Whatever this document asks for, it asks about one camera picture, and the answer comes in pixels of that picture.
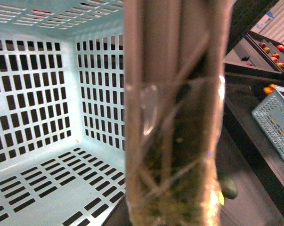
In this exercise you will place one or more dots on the light blue plastic basket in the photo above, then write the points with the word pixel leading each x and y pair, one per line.
pixel 111 101

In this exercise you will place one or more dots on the green avocado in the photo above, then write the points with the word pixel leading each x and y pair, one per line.
pixel 228 187

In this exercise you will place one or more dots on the grey plastic crate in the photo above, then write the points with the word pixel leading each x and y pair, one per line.
pixel 269 114

